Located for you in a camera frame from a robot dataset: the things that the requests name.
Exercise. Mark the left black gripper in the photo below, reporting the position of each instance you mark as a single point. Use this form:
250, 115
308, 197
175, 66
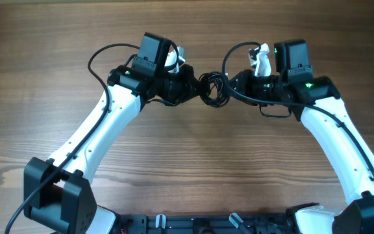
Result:
189, 82

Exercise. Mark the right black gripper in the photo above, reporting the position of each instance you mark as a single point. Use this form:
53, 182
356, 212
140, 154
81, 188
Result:
244, 86

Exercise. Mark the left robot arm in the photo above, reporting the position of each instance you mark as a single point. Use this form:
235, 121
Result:
57, 191

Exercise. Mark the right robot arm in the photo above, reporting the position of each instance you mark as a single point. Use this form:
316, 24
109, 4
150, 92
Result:
283, 75

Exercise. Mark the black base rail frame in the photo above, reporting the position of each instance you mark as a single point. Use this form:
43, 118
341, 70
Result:
270, 223

